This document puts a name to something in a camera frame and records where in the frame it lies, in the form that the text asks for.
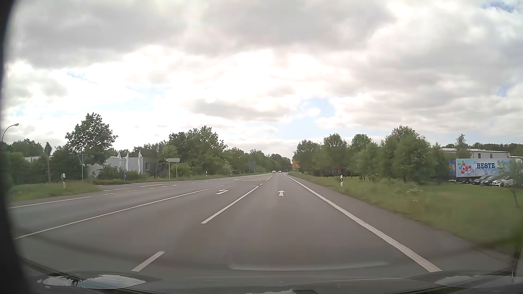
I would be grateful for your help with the billboard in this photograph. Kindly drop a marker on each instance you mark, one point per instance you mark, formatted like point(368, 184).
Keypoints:
point(480, 167)

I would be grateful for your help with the grey building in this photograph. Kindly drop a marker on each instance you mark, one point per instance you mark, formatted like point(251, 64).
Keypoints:
point(130, 164)

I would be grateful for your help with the grass verge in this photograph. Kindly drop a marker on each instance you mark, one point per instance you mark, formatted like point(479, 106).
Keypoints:
point(53, 189)
point(449, 204)

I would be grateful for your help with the road markings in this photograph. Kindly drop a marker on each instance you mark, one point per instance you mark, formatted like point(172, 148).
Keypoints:
point(378, 232)

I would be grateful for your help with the white flags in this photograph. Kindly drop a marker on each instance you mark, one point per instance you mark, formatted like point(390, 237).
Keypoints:
point(139, 160)

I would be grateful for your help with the car's own bonnet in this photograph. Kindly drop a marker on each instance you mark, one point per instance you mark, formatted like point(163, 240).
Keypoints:
point(261, 286)

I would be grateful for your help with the road sign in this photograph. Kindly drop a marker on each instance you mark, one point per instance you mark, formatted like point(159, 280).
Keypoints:
point(82, 161)
point(48, 157)

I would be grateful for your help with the grey asphalt road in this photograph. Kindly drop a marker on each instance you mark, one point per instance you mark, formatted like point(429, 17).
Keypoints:
point(269, 228)

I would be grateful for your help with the orange building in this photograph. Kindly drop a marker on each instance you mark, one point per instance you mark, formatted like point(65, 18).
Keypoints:
point(295, 165)

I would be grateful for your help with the lamp post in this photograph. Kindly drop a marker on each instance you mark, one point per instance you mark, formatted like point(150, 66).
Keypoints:
point(6, 131)

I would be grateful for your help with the row of parked cars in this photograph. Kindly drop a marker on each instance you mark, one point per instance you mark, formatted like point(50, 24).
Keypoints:
point(496, 181)

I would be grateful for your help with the white building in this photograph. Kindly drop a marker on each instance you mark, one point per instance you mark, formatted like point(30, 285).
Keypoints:
point(482, 154)

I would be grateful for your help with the hedge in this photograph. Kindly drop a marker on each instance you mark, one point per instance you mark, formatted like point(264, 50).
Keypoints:
point(118, 174)

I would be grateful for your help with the direction sign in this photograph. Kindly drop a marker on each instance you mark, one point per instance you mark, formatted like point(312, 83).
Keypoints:
point(173, 162)

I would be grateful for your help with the row of trees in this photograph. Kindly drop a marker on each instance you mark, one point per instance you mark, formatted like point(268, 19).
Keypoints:
point(196, 151)
point(404, 155)

